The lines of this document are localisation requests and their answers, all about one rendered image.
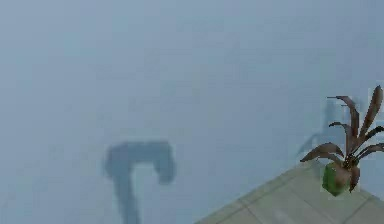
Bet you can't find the green plant pot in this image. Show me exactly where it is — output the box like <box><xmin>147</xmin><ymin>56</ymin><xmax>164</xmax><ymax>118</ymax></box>
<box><xmin>321</xmin><ymin>162</ymin><xmax>353</xmax><ymax>197</ymax></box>

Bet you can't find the brown-leaved house plant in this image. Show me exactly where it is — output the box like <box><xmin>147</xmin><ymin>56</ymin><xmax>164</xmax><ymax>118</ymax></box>
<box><xmin>299</xmin><ymin>85</ymin><xmax>384</xmax><ymax>194</ymax></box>

